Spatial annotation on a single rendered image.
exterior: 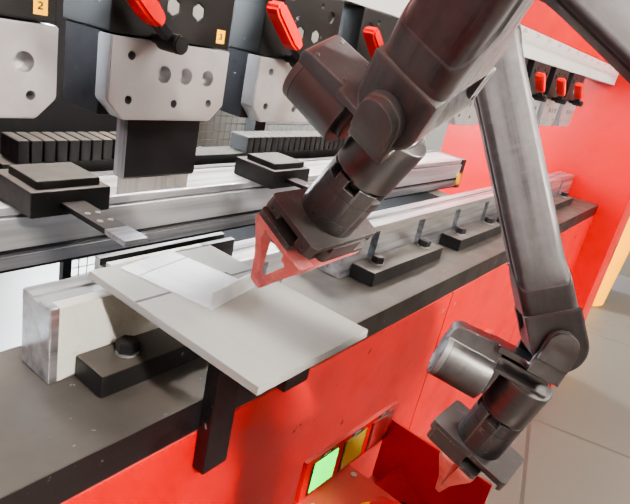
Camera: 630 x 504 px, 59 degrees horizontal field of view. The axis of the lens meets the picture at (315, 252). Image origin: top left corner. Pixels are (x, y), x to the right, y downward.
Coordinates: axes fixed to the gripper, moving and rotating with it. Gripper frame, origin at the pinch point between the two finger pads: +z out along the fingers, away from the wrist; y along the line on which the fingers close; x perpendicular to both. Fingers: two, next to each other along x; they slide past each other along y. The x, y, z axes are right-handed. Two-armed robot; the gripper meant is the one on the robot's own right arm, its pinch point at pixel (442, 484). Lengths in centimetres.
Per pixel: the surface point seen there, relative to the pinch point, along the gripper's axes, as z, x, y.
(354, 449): 1.9, 5.1, 10.4
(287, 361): -16.5, 22.0, 16.3
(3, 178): -5, 26, 67
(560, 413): 83, -180, -10
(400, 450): 4.9, -4.3, 7.2
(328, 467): 1.7, 10.6, 10.5
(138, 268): -11.0, 23.2, 38.4
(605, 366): 83, -250, -13
